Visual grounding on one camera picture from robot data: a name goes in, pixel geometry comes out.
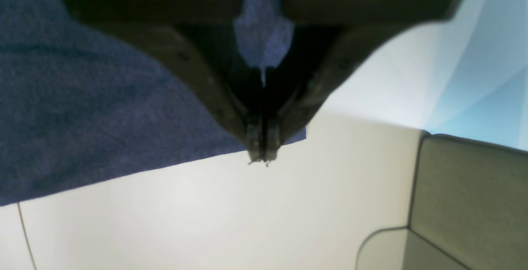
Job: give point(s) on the blue grey t-shirt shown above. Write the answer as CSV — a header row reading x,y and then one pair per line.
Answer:
x,y
79,107

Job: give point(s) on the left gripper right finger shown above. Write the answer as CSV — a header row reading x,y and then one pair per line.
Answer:
x,y
331,39

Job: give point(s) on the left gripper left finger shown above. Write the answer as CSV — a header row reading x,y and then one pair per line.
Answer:
x,y
196,41

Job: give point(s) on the grey side panel right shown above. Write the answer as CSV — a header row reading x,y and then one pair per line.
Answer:
x,y
468,211

